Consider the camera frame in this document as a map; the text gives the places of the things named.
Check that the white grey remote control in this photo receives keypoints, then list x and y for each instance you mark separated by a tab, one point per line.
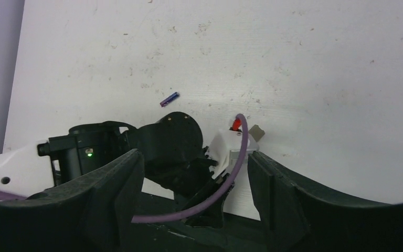
256	132

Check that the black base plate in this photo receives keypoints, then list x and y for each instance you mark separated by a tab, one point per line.
237	234

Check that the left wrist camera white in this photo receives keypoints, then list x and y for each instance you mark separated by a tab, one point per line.
224	149

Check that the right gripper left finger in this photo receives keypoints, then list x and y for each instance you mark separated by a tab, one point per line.
90	213

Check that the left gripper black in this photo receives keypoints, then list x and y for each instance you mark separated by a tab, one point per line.
194	186

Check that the blue purple AAA battery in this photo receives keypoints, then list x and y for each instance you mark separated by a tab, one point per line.
169	99

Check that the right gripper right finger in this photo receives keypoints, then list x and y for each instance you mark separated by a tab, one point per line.
300	214

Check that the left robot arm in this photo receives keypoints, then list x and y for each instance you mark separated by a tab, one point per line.
175	158

